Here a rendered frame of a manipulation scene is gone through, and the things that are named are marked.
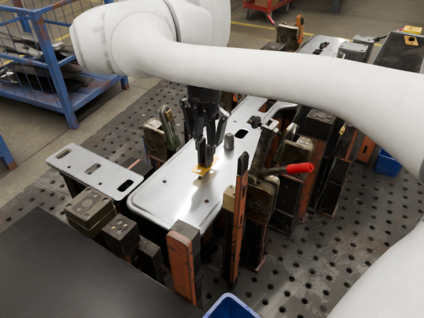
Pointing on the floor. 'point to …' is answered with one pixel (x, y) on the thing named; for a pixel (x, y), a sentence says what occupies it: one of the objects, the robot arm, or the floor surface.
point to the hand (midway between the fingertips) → (205, 152)
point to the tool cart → (265, 6)
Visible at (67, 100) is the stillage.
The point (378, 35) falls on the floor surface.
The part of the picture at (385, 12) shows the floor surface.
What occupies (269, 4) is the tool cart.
